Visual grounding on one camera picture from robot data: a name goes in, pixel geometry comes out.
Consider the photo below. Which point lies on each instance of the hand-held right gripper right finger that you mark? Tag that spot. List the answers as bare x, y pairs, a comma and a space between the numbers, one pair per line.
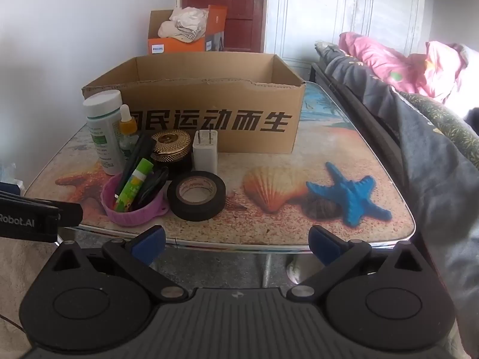
323, 243

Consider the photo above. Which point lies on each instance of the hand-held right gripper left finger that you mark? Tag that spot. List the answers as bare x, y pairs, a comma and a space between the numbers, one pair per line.
149, 241

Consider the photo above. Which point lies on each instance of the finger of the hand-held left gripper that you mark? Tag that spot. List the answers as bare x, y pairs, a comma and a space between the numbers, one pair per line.
71, 215

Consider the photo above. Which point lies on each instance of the black pen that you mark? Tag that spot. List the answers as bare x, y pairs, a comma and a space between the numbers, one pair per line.
151, 187
136, 153

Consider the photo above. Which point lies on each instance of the green glue stick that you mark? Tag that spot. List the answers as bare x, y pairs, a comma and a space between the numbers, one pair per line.
133, 185

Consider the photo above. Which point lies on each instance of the white pill bottle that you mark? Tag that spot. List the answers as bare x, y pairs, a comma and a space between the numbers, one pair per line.
103, 127

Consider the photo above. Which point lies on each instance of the black jar with gold lid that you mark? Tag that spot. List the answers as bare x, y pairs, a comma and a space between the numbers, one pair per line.
170, 144

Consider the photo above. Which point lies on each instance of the white charger plug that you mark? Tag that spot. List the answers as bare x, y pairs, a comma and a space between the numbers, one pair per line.
204, 155

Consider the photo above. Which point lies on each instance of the green dropper bottle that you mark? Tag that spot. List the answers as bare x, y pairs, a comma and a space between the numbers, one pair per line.
128, 123

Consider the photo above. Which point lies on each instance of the large printed cardboard box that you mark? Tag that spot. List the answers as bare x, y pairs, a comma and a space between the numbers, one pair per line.
224, 101

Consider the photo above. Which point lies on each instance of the clear plastic bag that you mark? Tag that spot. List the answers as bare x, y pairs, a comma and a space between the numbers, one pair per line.
9, 179

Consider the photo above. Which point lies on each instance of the chrome table leg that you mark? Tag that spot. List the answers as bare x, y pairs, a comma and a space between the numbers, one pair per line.
275, 269

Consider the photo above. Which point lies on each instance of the pink blanket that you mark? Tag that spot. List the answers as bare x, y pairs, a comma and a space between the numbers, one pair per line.
381, 60

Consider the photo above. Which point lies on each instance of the orange cardboard box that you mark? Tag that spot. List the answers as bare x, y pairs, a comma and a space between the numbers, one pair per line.
179, 46

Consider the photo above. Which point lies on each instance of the white crumpled cloth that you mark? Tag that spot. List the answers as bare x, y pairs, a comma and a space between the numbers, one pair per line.
183, 22

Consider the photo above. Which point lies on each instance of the white wardrobe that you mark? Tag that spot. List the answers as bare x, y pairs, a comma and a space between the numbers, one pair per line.
318, 7

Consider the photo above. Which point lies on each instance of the red wooden door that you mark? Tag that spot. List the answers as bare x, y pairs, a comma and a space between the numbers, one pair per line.
239, 3

